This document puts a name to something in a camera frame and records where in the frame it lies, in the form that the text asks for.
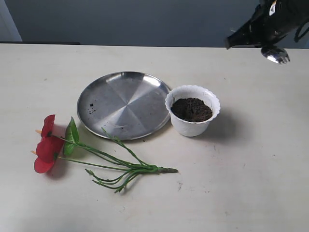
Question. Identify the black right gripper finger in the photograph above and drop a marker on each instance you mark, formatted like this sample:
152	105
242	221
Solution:
244	36

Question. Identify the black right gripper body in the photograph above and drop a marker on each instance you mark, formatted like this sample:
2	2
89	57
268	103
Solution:
274	19

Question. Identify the metal spoon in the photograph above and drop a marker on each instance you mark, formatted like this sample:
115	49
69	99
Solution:
275	54

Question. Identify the red artificial flower stem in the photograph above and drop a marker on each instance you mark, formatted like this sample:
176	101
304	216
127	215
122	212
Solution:
53	147

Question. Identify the white plastic flower pot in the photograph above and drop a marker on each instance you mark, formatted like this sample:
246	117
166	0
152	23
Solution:
191	109

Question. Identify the round steel plate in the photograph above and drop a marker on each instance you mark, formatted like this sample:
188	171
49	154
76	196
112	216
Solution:
128	105

